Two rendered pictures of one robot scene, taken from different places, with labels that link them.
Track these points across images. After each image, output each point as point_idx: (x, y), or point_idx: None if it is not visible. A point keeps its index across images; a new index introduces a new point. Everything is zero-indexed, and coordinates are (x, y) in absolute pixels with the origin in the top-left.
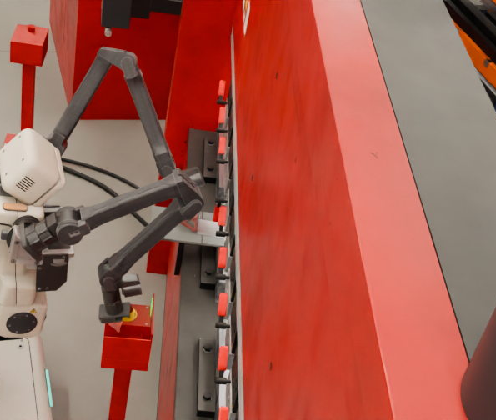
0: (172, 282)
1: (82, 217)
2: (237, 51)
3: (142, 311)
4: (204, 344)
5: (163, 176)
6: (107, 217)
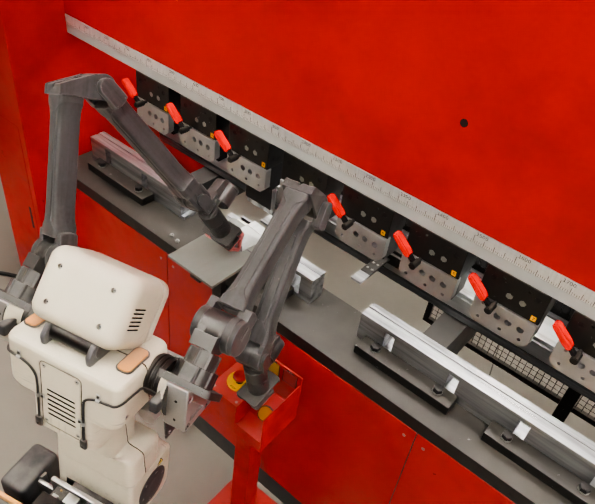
0: (167, 323)
1: (239, 307)
2: (138, 31)
3: None
4: (367, 347)
5: (203, 208)
6: (259, 287)
